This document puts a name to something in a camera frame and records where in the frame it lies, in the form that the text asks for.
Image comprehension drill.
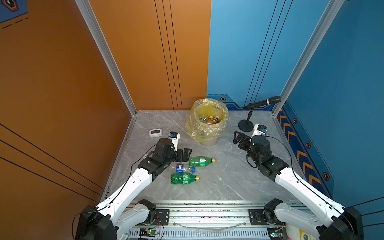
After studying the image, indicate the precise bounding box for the green bottle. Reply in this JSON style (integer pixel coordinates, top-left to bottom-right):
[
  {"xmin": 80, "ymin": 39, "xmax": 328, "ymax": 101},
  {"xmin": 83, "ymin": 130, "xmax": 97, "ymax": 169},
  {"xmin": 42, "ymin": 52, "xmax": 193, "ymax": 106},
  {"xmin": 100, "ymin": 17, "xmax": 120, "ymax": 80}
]
[
  {"xmin": 171, "ymin": 173, "xmax": 200, "ymax": 185},
  {"xmin": 189, "ymin": 157, "xmax": 216, "ymax": 168}
]

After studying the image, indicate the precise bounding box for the small pepsi bottle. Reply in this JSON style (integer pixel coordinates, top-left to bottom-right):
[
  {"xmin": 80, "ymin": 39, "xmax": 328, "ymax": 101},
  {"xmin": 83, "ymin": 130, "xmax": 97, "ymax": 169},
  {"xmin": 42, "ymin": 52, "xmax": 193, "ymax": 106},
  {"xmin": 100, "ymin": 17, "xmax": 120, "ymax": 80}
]
[{"xmin": 175, "ymin": 164, "xmax": 196, "ymax": 174}]

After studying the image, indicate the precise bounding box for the brown drink bottle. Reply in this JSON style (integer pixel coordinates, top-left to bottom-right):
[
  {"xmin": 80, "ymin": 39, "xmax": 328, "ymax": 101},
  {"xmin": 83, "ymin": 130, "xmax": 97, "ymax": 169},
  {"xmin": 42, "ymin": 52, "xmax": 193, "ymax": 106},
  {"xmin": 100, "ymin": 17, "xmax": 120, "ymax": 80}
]
[{"xmin": 206, "ymin": 115, "xmax": 220, "ymax": 125}]

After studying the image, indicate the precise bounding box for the clear bottle red label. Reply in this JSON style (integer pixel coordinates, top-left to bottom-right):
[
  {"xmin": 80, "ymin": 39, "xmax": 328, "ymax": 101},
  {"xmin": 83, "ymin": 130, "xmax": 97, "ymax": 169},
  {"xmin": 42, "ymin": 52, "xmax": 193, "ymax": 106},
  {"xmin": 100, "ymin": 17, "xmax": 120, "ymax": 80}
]
[{"xmin": 199, "ymin": 115, "xmax": 209, "ymax": 123}]

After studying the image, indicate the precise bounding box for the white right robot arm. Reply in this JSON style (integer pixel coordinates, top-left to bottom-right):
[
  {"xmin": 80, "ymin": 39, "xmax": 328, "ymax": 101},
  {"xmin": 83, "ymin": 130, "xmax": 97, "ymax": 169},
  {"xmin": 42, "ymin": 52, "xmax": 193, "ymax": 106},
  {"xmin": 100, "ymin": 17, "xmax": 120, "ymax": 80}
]
[{"xmin": 233, "ymin": 132, "xmax": 365, "ymax": 240}]

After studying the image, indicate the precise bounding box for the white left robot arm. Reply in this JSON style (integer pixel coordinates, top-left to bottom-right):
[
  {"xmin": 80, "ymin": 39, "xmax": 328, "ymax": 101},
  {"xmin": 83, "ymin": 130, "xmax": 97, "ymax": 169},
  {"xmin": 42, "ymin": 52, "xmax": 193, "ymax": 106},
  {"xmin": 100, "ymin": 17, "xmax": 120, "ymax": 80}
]
[{"xmin": 72, "ymin": 132, "xmax": 192, "ymax": 240}]

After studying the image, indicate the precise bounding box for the beige bin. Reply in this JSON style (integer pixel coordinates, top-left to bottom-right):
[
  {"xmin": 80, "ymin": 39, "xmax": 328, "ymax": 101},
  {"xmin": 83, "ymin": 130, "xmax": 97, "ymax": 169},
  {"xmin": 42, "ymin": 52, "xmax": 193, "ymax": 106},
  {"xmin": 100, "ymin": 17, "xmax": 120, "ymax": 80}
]
[{"xmin": 197, "ymin": 98, "xmax": 229, "ymax": 146}]

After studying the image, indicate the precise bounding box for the yellow plastic bin liner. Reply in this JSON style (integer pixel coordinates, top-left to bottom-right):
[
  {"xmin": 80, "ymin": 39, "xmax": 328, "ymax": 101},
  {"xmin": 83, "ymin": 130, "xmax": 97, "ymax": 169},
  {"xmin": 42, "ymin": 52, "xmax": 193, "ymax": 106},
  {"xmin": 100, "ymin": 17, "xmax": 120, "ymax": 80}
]
[{"xmin": 185, "ymin": 98, "xmax": 229, "ymax": 143}]

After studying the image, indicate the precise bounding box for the black microphone stand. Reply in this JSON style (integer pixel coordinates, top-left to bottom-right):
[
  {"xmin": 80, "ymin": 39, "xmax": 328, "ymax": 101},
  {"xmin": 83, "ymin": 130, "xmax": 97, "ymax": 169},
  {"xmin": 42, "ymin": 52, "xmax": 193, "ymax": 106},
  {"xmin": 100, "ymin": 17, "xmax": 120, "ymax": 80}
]
[{"xmin": 238, "ymin": 110, "xmax": 254, "ymax": 132}]

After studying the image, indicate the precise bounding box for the white digital clock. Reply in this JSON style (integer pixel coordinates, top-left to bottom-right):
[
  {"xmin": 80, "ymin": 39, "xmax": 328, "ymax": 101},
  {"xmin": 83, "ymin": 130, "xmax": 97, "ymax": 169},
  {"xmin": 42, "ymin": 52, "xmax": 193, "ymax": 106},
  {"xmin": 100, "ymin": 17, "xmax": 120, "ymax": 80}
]
[{"xmin": 149, "ymin": 128, "xmax": 163, "ymax": 138}]

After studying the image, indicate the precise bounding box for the black microphone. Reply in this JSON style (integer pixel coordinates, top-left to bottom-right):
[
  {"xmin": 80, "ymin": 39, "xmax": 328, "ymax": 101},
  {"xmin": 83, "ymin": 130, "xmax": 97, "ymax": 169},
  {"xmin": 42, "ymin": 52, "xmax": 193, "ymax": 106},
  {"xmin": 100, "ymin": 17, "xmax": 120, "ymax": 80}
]
[{"xmin": 242, "ymin": 96, "xmax": 281, "ymax": 110}]

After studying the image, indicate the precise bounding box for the green circuit board left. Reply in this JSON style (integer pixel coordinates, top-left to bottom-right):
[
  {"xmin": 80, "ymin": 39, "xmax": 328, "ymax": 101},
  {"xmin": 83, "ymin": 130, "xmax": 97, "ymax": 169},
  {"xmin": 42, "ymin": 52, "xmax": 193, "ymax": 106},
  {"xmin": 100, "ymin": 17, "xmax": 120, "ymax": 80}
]
[{"xmin": 139, "ymin": 229, "xmax": 159, "ymax": 238}]

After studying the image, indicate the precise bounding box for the green circuit board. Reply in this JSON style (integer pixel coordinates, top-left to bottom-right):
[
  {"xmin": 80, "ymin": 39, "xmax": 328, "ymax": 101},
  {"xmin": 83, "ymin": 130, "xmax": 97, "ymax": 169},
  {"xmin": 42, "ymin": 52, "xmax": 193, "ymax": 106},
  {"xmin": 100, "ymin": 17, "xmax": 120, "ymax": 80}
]
[
  {"xmin": 139, "ymin": 229, "xmax": 159, "ymax": 238},
  {"xmin": 268, "ymin": 229, "xmax": 284, "ymax": 240}
]

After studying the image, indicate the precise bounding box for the green circuit board right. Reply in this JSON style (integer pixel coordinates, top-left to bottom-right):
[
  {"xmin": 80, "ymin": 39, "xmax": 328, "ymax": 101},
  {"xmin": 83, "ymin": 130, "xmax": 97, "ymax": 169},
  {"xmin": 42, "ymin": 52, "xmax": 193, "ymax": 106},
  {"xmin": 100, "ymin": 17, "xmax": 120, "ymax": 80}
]
[{"xmin": 268, "ymin": 229, "xmax": 284, "ymax": 240}]

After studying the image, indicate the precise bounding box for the plush toy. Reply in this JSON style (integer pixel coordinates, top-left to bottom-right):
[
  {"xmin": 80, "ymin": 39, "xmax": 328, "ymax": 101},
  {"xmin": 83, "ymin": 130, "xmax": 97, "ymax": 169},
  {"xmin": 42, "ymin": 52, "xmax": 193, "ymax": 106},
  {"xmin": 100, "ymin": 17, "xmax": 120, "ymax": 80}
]
[{"xmin": 285, "ymin": 224, "xmax": 317, "ymax": 240}]

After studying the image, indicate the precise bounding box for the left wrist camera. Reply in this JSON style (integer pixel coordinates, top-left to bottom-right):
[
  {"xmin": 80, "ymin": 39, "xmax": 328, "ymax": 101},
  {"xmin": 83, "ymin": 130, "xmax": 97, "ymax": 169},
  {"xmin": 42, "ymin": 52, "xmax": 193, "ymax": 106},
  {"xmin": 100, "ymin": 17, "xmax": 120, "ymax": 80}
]
[{"xmin": 168, "ymin": 131, "xmax": 180, "ymax": 152}]

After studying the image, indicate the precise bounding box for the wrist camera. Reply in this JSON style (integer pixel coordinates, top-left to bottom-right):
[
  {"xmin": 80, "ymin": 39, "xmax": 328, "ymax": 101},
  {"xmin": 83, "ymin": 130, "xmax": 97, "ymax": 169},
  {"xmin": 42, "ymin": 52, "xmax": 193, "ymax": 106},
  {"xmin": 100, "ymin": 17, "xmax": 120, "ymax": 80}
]
[
  {"xmin": 250, "ymin": 124, "xmax": 267, "ymax": 142},
  {"xmin": 168, "ymin": 131, "xmax": 180, "ymax": 152}
]

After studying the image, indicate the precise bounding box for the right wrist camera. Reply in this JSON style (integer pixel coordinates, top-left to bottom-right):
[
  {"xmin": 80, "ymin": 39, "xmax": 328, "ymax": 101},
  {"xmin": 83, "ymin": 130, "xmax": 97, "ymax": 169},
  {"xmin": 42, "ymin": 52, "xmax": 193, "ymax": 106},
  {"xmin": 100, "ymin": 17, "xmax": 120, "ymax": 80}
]
[{"xmin": 250, "ymin": 124, "xmax": 267, "ymax": 142}]

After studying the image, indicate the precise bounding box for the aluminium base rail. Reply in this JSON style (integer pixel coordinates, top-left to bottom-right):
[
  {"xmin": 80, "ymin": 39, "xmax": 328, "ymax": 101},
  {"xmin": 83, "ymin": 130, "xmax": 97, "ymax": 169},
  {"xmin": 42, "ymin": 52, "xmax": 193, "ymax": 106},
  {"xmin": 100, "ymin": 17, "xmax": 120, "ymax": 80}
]
[{"xmin": 119, "ymin": 199, "xmax": 304, "ymax": 240}]

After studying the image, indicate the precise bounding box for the aluminium corner post right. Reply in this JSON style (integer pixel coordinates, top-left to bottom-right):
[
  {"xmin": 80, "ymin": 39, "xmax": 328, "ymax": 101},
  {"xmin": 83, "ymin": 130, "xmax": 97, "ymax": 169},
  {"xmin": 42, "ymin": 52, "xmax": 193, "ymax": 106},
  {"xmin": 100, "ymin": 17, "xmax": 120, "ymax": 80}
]
[{"xmin": 272, "ymin": 0, "xmax": 345, "ymax": 117}]

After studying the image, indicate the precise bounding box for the aluminium corner post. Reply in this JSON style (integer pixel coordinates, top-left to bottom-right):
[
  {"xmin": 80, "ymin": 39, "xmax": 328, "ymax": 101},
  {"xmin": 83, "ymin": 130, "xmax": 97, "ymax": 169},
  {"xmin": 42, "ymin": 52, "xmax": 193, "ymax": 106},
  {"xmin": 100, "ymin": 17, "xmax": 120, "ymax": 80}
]
[
  {"xmin": 272, "ymin": 0, "xmax": 345, "ymax": 117},
  {"xmin": 75, "ymin": 0, "xmax": 138, "ymax": 117}
]

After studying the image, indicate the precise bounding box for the aluminium corner post left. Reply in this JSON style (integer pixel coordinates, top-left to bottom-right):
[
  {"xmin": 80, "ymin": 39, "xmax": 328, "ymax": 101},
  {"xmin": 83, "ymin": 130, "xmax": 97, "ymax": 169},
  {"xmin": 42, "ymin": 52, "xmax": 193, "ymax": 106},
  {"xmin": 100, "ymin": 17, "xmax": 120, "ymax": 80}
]
[{"xmin": 75, "ymin": 0, "xmax": 138, "ymax": 117}]

